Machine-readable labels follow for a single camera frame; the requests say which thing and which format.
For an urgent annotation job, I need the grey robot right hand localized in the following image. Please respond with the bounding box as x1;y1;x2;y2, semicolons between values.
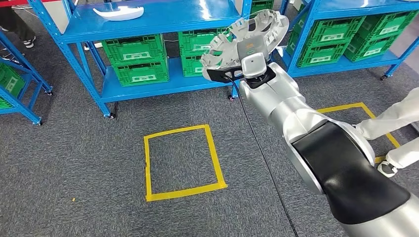
236;36;267;60

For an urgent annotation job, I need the grey plastic wheel cover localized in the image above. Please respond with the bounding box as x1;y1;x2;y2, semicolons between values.
200;8;290;81

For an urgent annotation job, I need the blue metal shelf rack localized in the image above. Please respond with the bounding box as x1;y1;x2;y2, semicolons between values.
276;0;419;81
0;31;54;126
27;0;253;119

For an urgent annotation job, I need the white plastic trim part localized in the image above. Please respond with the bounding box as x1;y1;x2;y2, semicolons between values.
92;5;145;22

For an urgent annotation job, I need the green plastic crate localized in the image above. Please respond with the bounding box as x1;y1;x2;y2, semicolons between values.
250;0;275;15
358;10;419;39
293;12;366;44
288;34;351;69
177;27;237;59
180;53;211;78
112;58;170;88
344;32;400;63
101;33;168;67
0;63;27;110

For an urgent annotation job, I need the yellow floor tape square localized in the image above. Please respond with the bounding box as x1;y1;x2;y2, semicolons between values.
143;123;228;203
316;102;401;164

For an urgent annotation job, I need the person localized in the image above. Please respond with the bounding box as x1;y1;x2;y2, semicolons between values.
0;5;37;49
355;87;419;179

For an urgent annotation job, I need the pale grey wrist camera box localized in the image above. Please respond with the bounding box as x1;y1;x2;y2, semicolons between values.
241;52;268;79

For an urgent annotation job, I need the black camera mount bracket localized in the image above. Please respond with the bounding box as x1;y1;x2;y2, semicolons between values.
206;66;245;84

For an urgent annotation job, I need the black camera cable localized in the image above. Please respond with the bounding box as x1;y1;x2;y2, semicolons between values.
225;76;299;237

